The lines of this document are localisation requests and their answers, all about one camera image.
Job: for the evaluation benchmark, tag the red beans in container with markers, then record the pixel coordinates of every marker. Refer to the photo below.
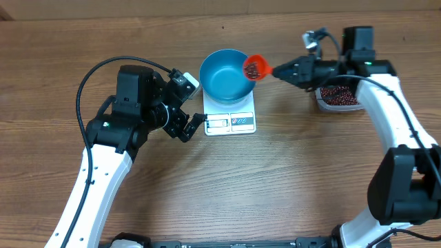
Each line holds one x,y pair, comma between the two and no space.
339,95

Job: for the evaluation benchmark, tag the clear plastic bean container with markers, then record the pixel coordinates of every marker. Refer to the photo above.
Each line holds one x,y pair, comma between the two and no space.
335,108

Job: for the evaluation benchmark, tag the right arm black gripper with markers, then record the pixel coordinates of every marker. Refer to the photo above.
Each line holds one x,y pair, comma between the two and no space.
304,77

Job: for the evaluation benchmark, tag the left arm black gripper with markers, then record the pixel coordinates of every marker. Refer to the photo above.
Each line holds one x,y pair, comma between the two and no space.
175,129

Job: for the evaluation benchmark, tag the white digital kitchen scale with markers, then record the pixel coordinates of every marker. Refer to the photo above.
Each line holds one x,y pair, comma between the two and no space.
229,119

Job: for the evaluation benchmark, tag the red beans in scoop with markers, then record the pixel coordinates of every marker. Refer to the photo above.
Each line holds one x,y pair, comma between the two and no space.
251,71

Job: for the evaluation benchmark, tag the blue metal bowl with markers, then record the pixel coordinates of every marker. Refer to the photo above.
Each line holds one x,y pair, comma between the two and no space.
221,76

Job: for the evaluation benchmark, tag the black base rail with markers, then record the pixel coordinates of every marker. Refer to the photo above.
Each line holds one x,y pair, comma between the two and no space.
300,242

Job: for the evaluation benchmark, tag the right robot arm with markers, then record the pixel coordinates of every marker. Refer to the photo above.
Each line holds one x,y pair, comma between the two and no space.
405,190

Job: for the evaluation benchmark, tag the orange measuring scoop blue handle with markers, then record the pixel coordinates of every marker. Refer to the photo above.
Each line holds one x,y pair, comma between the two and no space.
263,67

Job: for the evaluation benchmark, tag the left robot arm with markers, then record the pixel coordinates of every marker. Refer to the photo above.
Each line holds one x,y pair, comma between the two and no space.
143,102

